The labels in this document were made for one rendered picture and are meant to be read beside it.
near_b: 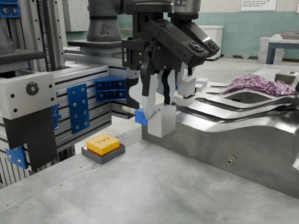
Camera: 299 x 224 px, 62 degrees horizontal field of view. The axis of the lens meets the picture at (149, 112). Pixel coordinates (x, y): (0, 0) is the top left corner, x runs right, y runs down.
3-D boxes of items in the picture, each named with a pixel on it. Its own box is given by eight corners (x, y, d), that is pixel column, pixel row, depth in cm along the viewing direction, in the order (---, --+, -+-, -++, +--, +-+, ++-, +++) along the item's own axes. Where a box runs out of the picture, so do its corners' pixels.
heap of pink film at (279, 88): (218, 96, 92) (220, 75, 89) (224, 85, 107) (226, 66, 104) (298, 105, 82) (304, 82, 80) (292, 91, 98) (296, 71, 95)
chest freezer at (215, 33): (220, 58, 756) (224, 25, 723) (214, 61, 693) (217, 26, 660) (174, 54, 824) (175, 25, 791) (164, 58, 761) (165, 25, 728)
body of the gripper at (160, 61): (146, 65, 55) (146, 6, 51) (178, 70, 50) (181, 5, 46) (121, 70, 50) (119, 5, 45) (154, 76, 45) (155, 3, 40)
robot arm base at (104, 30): (79, 40, 105) (77, 15, 102) (103, 38, 117) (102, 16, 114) (106, 42, 98) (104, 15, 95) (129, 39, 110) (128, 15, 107)
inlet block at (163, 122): (116, 122, 57) (115, 99, 56) (131, 116, 61) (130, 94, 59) (161, 138, 49) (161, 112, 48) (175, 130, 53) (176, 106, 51)
